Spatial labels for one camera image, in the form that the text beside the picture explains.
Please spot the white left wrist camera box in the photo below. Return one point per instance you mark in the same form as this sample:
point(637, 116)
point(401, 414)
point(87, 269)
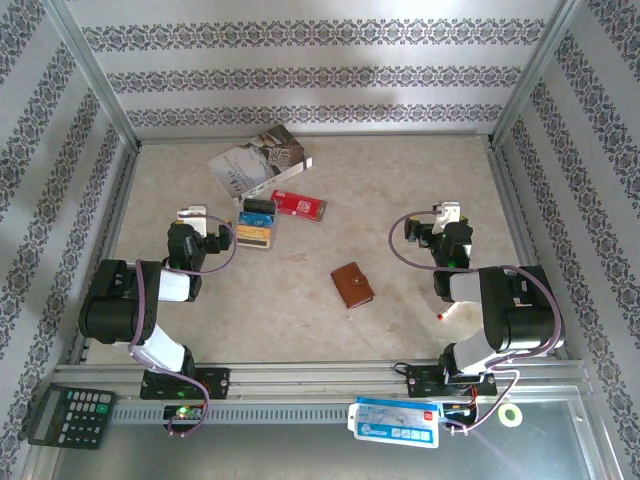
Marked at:
point(195, 225)

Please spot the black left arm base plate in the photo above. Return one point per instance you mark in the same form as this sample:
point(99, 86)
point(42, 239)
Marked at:
point(220, 382)

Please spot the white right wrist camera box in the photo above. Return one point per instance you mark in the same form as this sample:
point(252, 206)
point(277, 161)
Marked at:
point(447, 212)

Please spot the grey cover book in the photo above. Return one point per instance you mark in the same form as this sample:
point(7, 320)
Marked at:
point(255, 160)

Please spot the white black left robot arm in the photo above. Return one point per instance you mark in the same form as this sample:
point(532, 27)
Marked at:
point(115, 310)

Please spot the white marker red cap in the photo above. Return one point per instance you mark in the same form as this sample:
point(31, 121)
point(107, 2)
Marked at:
point(445, 312)

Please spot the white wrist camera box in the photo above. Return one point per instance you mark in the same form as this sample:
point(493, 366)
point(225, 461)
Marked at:
point(195, 225)
point(447, 212)

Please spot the brown leather card holder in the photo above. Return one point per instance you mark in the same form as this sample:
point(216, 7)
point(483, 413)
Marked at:
point(352, 285)

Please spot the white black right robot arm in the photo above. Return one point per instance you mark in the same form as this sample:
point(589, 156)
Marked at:
point(520, 310)

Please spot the aluminium frame rail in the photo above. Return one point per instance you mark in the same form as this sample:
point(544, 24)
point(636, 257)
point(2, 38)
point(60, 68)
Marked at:
point(510, 200)
point(119, 200)
point(350, 135)

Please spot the blue white wipes pack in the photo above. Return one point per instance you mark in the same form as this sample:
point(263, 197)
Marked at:
point(395, 422)

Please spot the red card packet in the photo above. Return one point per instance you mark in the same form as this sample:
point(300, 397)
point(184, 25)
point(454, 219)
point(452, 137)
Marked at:
point(300, 205)

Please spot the wide aluminium mounting rail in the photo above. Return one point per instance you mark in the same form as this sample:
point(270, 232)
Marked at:
point(310, 380)

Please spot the green tape roll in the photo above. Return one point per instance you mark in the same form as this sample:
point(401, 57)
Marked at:
point(501, 415)

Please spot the aluminium frame post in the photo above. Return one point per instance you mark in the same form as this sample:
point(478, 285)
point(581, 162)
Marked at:
point(531, 75)
point(100, 75)

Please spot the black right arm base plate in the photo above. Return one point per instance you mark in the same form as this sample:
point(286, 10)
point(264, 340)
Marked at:
point(420, 382)

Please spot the blue card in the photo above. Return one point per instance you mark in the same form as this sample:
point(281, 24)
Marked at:
point(255, 218)

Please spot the black card stack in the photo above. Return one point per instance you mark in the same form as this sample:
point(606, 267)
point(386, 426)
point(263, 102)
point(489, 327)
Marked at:
point(257, 205)

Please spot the controller board green light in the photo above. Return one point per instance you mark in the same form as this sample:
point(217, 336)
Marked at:
point(182, 412)

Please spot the black calculator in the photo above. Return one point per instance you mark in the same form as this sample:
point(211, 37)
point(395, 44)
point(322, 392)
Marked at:
point(75, 415)

